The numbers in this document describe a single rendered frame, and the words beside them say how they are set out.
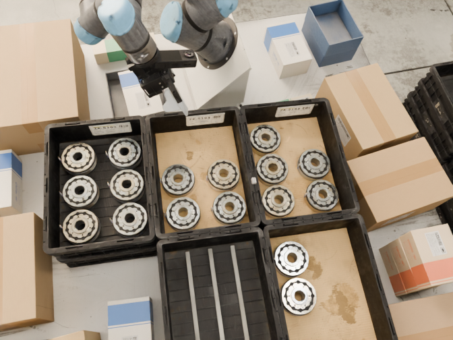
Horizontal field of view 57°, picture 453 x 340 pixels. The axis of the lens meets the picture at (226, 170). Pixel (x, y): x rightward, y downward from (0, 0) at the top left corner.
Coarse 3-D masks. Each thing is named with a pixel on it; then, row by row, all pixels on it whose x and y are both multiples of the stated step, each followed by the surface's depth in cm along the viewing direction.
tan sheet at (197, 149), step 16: (208, 128) 141; (224, 128) 141; (160, 144) 137; (176, 144) 137; (192, 144) 138; (208, 144) 138; (224, 144) 139; (160, 160) 135; (176, 160) 135; (192, 160) 136; (208, 160) 136; (160, 176) 133; (224, 176) 134; (240, 176) 135; (192, 192) 131; (208, 192) 132; (240, 192) 132; (208, 208) 130; (208, 224) 128
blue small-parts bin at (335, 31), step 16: (336, 0) 166; (320, 16) 171; (336, 16) 171; (352, 16) 163; (320, 32) 161; (336, 32) 168; (352, 32) 166; (320, 48) 164; (336, 48) 160; (352, 48) 164
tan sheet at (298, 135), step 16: (288, 128) 143; (304, 128) 143; (288, 144) 140; (304, 144) 141; (320, 144) 141; (256, 160) 137; (288, 160) 138; (288, 176) 136; (304, 192) 134; (304, 208) 132; (336, 208) 132
